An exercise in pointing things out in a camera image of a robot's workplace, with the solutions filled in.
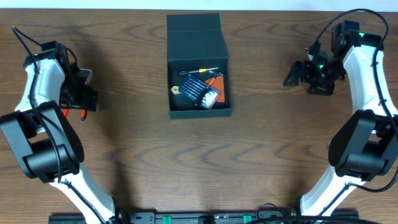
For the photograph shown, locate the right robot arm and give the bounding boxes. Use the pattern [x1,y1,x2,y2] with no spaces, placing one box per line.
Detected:
[283,21,397,217]

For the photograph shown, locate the blue precision screwdriver set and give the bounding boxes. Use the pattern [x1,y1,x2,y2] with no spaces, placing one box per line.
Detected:
[178,75,206,102]

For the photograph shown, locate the small claw hammer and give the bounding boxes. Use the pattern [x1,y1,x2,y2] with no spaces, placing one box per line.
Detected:
[194,71,224,110]

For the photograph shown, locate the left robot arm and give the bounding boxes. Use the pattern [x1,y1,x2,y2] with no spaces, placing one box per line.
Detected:
[1,40,123,223]

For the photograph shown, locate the black yellow screwdriver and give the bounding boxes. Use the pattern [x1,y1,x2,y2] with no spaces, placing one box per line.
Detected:
[178,67,220,75]

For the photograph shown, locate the dark green gift box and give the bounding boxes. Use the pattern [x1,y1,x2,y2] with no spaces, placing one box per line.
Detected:
[167,13,233,119]

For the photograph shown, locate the wooden handled orange scraper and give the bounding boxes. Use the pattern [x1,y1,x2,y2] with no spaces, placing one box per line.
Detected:
[170,77,226,103]

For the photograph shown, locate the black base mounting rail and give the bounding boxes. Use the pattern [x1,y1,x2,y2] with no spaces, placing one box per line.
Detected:
[48,208,359,224]

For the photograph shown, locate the red handled pliers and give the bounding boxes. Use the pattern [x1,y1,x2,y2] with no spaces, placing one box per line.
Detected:
[63,108,88,121]

